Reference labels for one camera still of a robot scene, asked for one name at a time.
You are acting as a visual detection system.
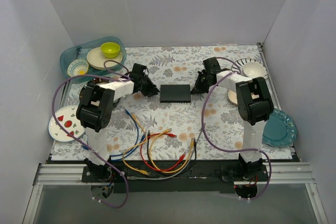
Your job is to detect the black network switch box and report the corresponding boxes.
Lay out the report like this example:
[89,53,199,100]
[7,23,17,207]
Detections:
[160,84,191,103]

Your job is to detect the black ethernet cable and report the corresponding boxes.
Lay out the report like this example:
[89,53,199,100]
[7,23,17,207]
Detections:
[146,130,197,175]

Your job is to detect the red ethernet cable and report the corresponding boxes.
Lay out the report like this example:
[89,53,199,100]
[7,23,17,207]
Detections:
[140,132,186,173]

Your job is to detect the grey ethernet cable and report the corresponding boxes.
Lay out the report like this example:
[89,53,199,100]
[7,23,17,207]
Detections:
[128,129,203,181]

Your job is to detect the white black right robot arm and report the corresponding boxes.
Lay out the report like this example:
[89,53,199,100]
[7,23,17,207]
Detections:
[191,57,274,181]

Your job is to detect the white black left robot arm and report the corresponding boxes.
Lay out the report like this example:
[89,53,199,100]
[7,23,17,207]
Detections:
[76,63,159,182]

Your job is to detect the blue striped white plate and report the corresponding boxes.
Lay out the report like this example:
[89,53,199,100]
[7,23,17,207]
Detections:
[231,58,268,80]

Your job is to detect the lime green bowl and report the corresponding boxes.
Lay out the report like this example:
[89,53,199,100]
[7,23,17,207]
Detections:
[100,42,121,59]

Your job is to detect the floral patterned table mat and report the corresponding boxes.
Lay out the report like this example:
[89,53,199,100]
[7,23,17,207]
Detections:
[51,45,295,161]

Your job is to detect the white bowl on striped plate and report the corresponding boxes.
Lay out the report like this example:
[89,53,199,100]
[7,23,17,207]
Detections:
[243,62,266,78]

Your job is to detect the cream plate in tray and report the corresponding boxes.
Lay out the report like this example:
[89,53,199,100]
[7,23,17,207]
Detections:
[87,48,123,70]

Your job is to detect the black rimmed cream plate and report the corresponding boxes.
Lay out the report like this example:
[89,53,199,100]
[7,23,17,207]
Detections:
[79,78,121,106]

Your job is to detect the white blue patterned bowl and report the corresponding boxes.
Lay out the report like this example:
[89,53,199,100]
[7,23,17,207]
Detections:
[67,59,89,77]

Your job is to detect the teal plastic tray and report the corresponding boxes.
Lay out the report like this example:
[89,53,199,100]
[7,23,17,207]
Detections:
[60,36,127,78]

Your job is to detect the watermelon print white plate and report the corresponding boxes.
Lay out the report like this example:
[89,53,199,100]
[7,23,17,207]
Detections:
[48,104,85,143]

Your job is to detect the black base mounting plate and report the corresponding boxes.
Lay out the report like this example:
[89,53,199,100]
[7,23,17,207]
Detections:
[81,159,268,194]

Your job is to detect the teal scalloped plate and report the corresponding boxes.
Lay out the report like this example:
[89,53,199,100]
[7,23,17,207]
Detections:
[262,108,298,147]

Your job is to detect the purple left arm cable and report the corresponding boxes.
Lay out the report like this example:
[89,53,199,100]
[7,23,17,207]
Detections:
[51,60,131,209]

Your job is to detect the aluminium frame rail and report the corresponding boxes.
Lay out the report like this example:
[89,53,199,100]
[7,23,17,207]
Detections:
[22,163,87,224]

